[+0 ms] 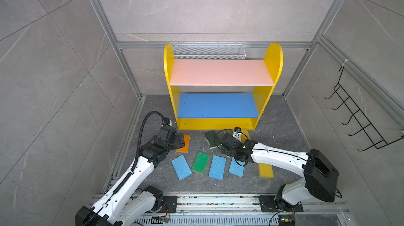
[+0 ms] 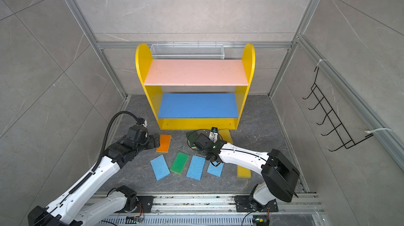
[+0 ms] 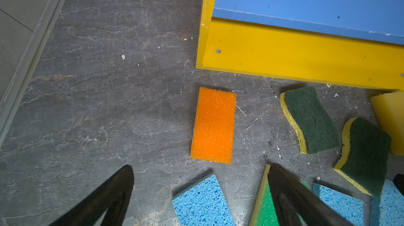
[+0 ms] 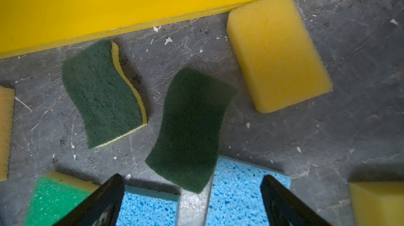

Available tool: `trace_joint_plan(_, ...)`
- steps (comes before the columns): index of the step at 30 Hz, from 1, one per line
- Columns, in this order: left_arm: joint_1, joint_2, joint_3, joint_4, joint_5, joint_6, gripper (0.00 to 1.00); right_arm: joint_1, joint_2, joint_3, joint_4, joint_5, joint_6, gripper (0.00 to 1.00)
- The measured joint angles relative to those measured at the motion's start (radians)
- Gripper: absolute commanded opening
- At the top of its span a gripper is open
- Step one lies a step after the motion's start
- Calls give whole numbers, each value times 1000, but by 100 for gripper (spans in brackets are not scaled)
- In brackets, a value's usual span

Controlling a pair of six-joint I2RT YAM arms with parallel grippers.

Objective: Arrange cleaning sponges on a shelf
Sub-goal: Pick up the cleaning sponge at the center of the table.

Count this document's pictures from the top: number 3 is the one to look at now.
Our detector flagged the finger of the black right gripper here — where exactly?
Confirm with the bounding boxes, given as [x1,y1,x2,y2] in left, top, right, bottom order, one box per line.
[393,174,404,196]

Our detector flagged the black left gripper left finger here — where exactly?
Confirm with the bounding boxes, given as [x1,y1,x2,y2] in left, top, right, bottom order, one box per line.
[51,165,134,226]

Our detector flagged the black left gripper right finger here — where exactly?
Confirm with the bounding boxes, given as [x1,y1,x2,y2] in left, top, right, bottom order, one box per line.
[267,163,352,226]

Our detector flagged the green scouring sponge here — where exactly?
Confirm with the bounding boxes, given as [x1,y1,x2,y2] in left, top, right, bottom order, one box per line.
[280,86,341,154]
[334,118,392,197]

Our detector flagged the yellow sponge near shelf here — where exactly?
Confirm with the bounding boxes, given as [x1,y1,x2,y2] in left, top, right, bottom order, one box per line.
[370,91,404,156]

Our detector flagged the blue sponge right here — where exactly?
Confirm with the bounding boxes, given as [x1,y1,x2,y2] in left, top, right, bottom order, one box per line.
[369,179,404,226]

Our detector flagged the blue sponge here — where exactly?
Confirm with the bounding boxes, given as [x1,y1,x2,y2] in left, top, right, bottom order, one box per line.
[172,172,236,226]
[312,183,364,226]
[369,179,404,226]

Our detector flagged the bright green sponge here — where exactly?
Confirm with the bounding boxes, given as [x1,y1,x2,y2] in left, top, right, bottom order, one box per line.
[248,163,311,226]

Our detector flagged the blue sponge middle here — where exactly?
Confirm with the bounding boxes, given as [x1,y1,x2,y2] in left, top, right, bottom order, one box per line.
[312,183,364,226]

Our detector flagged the blue sponge far left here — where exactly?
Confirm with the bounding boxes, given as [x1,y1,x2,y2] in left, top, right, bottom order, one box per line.
[172,172,236,226]

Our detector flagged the orange sponge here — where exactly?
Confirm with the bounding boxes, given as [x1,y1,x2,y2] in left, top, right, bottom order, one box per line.
[190,87,237,164]

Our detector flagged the yellow shelf unit frame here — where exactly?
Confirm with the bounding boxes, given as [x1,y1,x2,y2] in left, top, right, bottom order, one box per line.
[196,0,404,90]

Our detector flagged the aluminium frame profile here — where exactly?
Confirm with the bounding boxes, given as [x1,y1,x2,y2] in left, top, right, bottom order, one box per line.
[1,0,65,141]

